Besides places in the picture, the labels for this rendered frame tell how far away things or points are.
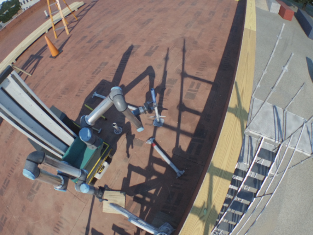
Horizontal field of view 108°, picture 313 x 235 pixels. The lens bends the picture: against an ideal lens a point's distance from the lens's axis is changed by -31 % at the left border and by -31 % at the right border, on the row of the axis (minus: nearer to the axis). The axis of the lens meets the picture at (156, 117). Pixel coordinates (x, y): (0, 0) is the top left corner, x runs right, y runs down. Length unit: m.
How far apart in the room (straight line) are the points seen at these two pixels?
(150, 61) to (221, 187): 2.77
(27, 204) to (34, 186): 0.37
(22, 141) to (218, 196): 3.59
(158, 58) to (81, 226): 3.31
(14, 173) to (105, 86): 2.57
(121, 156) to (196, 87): 1.69
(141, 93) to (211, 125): 1.29
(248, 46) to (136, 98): 2.12
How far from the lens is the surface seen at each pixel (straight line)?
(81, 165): 2.14
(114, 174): 2.38
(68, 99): 3.52
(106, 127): 2.71
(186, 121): 2.54
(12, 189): 3.70
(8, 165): 3.98
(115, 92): 1.71
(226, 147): 1.67
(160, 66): 3.36
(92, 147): 2.11
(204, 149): 2.37
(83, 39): 5.35
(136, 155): 2.37
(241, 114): 1.91
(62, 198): 2.74
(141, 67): 3.41
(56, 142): 1.98
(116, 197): 2.31
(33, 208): 3.17
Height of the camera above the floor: 2.19
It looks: 58 degrees down
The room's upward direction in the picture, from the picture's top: 12 degrees counter-clockwise
